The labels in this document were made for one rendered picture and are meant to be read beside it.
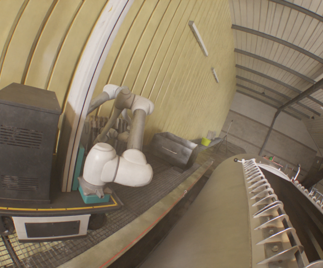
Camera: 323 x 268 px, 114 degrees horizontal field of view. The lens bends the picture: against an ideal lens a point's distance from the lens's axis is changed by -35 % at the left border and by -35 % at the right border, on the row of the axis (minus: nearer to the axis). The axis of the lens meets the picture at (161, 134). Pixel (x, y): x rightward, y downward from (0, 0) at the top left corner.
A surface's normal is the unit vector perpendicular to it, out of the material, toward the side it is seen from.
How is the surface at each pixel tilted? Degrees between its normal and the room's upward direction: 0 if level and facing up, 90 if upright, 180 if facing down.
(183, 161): 90
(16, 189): 90
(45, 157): 90
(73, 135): 90
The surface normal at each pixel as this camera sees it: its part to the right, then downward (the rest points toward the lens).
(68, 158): 0.62, 0.37
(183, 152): -0.36, 0.04
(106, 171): 0.32, 0.25
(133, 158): 0.36, -0.67
